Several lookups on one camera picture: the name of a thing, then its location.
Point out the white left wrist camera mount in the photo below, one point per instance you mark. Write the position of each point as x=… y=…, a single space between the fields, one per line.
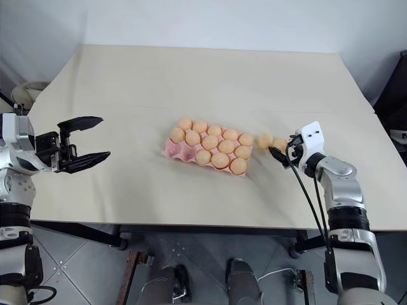
x=14 y=130

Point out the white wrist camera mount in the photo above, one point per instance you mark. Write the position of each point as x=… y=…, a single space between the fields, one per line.
x=14 y=130
x=311 y=139

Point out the black cabinet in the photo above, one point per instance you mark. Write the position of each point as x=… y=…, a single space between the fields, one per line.
x=392 y=92

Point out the orange egg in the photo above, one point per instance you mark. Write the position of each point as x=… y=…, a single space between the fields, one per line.
x=185 y=123
x=242 y=152
x=280 y=143
x=210 y=142
x=245 y=139
x=177 y=134
x=193 y=138
x=214 y=131
x=226 y=146
x=203 y=157
x=238 y=166
x=200 y=126
x=264 y=140
x=220 y=160
x=231 y=134

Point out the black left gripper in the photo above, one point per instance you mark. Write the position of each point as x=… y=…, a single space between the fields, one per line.
x=47 y=149

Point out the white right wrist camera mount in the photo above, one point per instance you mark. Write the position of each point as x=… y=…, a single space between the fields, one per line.
x=311 y=139

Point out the cream round bucket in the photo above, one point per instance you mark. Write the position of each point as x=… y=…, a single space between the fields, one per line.
x=27 y=90

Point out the rusty metal floor rail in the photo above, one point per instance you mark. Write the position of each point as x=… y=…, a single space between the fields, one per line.
x=132 y=276
x=305 y=286

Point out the dark rounded robot leg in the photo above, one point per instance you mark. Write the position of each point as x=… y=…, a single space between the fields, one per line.
x=165 y=286
x=243 y=282

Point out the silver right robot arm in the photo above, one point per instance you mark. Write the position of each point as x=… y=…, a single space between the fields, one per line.
x=346 y=203

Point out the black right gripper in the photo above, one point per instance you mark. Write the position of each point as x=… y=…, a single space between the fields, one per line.
x=295 y=149

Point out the pink egg tray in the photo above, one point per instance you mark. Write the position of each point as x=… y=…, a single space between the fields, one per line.
x=178 y=152

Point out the grey device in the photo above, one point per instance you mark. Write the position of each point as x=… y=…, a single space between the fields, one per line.
x=399 y=136

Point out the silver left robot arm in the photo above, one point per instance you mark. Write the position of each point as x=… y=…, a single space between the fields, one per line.
x=17 y=190

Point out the black table frame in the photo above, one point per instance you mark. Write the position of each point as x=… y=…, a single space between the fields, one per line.
x=95 y=233

